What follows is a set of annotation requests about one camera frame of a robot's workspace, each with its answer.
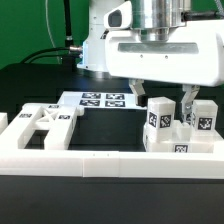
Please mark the white chair seat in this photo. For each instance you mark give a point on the white chair seat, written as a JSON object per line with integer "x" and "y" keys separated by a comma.
{"x": 183, "y": 140}

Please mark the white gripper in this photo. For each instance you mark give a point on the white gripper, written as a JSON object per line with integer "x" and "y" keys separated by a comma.
{"x": 159, "y": 40}

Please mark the white block at left edge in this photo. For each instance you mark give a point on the white block at left edge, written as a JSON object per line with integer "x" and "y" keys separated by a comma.
{"x": 3, "y": 121}

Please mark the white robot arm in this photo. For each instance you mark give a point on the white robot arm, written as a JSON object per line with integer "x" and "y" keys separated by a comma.
{"x": 93, "y": 48}

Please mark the white U-shaped fence frame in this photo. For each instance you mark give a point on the white U-shaped fence frame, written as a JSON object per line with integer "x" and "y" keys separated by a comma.
{"x": 34, "y": 160}

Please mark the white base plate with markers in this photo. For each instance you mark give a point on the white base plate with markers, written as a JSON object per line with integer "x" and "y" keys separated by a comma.
{"x": 99, "y": 100}

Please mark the white chair back frame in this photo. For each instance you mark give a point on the white chair back frame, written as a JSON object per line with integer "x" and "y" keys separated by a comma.
{"x": 58, "y": 120}

